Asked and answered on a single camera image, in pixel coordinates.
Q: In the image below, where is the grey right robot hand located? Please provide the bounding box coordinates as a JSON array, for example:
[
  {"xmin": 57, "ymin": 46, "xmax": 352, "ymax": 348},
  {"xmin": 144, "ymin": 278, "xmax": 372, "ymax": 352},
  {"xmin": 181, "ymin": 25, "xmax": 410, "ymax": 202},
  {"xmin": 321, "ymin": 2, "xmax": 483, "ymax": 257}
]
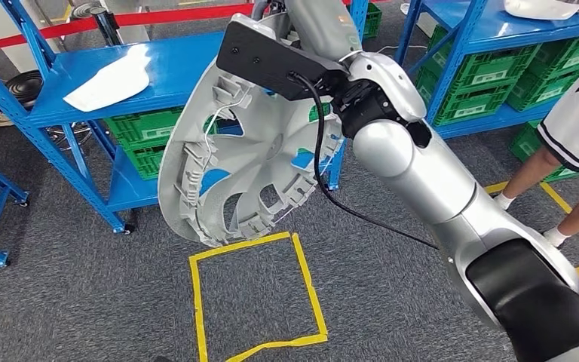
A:
[{"xmin": 252, "ymin": 0, "xmax": 366, "ymax": 63}]

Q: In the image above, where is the white plastic panel part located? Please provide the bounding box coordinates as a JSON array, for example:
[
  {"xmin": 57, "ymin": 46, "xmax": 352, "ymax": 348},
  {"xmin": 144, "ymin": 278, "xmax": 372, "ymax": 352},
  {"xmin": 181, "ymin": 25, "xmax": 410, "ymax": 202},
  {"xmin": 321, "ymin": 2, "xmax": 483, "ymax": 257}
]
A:
[
  {"xmin": 63, "ymin": 47, "xmax": 152, "ymax": 113},
  {"xmin": 503, "ymin": 0, "xmax": 579, "ymax": 21}
]

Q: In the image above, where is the red barrier belt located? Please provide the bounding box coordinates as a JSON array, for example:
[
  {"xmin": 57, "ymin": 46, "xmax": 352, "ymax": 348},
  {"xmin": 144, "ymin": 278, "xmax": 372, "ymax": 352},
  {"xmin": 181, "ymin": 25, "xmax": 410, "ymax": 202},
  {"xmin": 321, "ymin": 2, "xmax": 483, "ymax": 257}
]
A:
[{"xmin": 0, "ymin": 0, "xmax": 385, "ymax": 54}]

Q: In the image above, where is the black round stool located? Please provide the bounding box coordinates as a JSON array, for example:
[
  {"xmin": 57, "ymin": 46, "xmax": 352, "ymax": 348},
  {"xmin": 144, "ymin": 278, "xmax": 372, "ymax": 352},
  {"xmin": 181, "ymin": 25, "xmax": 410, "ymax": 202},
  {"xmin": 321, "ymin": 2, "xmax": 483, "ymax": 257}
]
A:
[
  {"xmin": 69, "ymin": 1, "xmax": 103, "ymax": 21},
  {"xmin": 5, "ymin": 69, "xmax": 93, "ymax": 151}
]

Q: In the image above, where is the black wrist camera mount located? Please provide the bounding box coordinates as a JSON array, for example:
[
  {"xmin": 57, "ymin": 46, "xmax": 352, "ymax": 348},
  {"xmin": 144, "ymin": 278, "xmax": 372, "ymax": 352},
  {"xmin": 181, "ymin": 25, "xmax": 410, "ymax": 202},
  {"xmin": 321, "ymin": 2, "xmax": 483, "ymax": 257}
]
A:
[{"xmin": 216, "ymin": 13, "xmax": 351, "ymax": 102}]

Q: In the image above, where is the white floor cable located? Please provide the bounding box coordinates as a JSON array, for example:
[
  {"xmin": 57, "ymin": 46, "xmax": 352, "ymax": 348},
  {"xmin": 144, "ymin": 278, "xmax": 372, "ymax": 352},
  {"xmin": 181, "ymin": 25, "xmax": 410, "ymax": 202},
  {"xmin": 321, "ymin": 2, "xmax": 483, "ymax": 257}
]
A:
[{"xmin": 375, "ymin": 44, "xmax": 427, "ymax": 55}]

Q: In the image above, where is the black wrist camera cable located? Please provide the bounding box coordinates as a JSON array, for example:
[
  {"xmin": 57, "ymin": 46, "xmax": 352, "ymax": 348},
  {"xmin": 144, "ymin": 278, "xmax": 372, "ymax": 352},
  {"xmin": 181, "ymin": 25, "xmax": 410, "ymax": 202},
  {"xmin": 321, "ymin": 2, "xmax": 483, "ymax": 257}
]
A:
[{"xmin": 289, "ymin": 72, "xmax": 440, "ymax": 251}]

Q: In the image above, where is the black stanchion post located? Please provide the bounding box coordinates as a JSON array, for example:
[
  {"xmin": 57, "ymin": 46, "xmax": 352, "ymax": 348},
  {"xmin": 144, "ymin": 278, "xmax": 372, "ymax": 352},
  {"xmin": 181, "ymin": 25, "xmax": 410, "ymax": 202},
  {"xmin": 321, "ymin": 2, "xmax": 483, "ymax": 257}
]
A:
[{"xmin": 89, "ymin": 5, "xmax": 123, "ymax": 47}]

